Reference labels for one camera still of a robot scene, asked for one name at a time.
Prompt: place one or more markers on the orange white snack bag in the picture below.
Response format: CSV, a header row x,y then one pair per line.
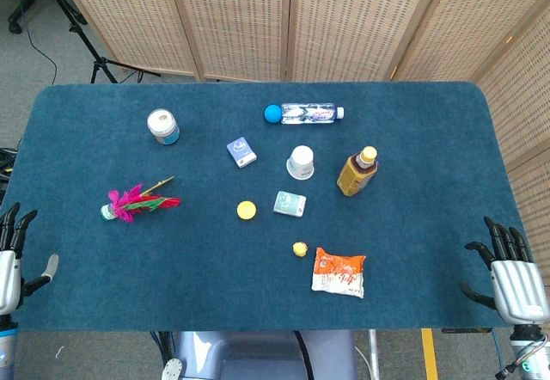
x,y
338,273

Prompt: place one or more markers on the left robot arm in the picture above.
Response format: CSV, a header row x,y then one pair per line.
x,y
6,350

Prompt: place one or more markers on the blue ball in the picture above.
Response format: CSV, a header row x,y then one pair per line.
x,y
272,113

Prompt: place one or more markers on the blue table cloth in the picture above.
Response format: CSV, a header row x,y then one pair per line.
x,y
215,277

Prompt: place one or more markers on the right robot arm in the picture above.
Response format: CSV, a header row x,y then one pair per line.
x,y
526,350

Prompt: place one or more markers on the small blue white box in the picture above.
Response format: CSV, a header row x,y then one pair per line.
x,y
241,151

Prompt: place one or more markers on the colourful feather shuttlecock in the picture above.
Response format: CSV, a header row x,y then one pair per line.
x,y
146,203

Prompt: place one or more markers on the wooden rattan folding screen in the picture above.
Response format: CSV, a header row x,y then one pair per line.
x,y
344,19

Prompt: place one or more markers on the metal table leg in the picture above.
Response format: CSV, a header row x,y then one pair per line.
x,y
374,354

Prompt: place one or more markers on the yellow tea bottle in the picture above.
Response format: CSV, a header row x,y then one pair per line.
x,y
358,173

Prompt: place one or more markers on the black office chair base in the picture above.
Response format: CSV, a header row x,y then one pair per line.
x,y
10,19

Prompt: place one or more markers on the yellow fluted cup mould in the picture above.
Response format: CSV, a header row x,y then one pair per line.
x,y
246,210

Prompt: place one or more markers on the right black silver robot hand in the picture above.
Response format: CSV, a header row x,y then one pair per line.
x,y
515,285

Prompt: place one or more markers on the grey robot torso base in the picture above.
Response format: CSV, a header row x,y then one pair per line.
x,y
258,354

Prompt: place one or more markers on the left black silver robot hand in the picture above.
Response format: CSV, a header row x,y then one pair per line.
x,y
8,274

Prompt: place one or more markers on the green tissue pack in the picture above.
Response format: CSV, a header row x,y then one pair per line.
x,y
289,204

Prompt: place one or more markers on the white jar with blue label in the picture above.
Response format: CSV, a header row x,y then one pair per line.
x,y
163,127

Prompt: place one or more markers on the white paper cup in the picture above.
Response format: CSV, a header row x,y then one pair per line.
x,y
301,163

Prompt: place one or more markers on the clear plastic water bottle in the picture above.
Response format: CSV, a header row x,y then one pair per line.
x,y
309,112

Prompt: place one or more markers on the small yellow rubber toy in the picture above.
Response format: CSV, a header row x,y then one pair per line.
x,y
300,248

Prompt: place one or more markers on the black tripod stand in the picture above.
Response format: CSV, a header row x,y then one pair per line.
x,y
92,49

